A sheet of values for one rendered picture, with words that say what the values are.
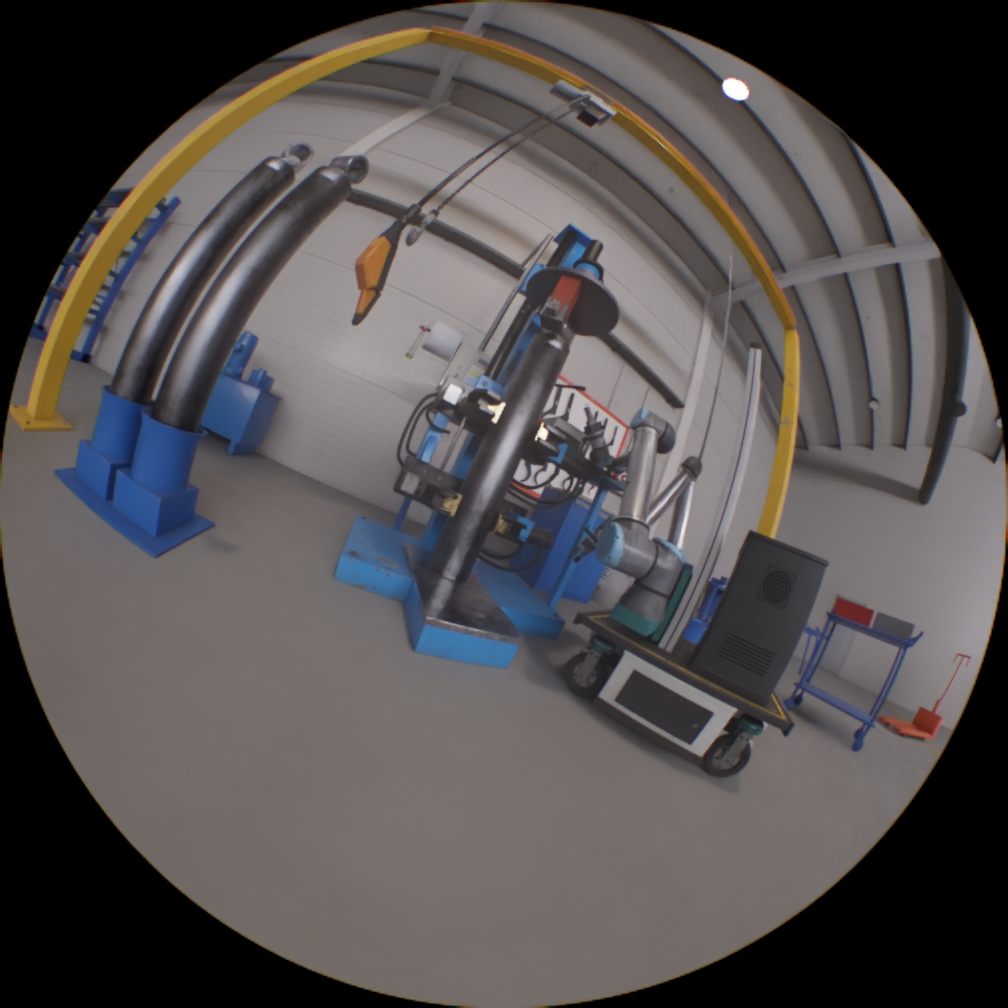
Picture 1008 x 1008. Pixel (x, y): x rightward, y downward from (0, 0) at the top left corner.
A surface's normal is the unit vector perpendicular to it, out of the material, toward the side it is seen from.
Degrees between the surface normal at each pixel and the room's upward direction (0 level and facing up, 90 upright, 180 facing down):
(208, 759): 0
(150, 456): 90
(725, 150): 174
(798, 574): 90
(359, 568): 90
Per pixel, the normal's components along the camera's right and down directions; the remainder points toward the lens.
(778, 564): -0.62, -0.28
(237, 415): 0.37, 0.16
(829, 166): -0.37, 0.92
